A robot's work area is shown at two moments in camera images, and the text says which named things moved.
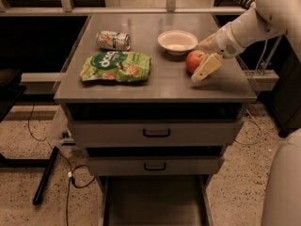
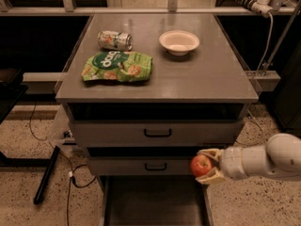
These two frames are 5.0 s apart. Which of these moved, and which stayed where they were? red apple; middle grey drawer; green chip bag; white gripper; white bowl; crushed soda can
Moved: white gripper; red apple
Stayed: green chip bag; middle grey drawer; crushed soda can; white bowl
